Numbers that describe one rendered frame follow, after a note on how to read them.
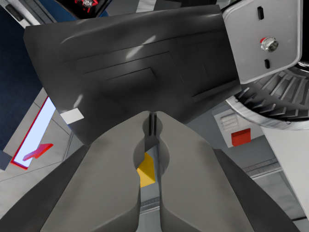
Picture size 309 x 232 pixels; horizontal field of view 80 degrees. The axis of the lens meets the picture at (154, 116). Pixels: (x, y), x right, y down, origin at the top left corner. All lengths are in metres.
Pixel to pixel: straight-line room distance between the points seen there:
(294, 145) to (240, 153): 0.52
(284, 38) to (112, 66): 0.17
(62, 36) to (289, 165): 0.43
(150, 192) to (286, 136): 0.74
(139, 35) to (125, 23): 0.02
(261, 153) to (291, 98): 0.64
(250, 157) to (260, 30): 0.77
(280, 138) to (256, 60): 0.24
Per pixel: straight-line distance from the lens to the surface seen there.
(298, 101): 0.33
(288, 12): 0.22
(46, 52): 0.26
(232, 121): 0.77
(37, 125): 0.38
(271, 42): 0.21
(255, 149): 0.95
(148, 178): 0.59
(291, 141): 0.44
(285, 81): 0.32
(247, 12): 0.20
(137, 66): 0.21
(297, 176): 0.46
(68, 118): 0.28
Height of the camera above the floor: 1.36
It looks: 47 degrees down
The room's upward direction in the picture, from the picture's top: 172 degrees clockwise
